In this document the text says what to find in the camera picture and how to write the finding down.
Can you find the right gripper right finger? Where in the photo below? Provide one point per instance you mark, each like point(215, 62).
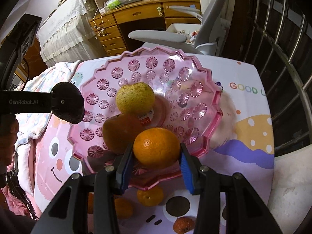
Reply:
point(189, 167)

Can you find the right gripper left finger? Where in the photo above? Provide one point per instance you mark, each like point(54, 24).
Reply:
point(124, 170)

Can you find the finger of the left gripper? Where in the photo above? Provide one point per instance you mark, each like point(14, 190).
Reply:
point(13, 102)

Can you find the small orange mandarin front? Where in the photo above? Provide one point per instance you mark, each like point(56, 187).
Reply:
point(157, 148)

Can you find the wrinkled red passion fruit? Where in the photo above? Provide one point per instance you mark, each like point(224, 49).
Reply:
point(183, 225)

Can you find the yellow pear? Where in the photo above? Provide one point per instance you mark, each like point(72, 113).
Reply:
point(137, 99)

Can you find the small yellow-orange mandarin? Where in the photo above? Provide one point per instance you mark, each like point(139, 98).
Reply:
point(90, 203)

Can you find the dark avocado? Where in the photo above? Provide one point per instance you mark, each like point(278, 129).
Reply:
point(67, 103)

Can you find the red apple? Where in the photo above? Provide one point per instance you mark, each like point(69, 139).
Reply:
point(157, 115)

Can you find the person's left hand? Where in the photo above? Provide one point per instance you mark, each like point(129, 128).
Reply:
point(9, 129)

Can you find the floral fleece blanket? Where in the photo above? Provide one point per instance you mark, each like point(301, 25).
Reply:
point(32, 123)

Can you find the white lace covered cabinet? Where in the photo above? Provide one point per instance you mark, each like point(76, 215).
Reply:
point(67, 36)

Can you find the cartoon printed tablecloth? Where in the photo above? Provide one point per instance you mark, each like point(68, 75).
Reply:
point(242, 142)

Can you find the pink plastic fruit bowl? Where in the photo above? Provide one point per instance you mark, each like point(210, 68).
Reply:
point(186, 99)

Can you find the wooden desk with drawers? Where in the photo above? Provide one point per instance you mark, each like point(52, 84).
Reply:
point(113, 27)

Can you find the white curtain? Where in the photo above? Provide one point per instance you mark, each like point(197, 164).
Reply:
point(290, 197)

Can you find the grey office chair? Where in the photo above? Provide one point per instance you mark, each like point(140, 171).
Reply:
point(204, 38)

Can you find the white tray on chair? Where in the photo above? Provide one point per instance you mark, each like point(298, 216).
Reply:
point(190, 31)

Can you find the metal window bars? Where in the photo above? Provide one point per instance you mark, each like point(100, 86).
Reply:
point(275, 37)

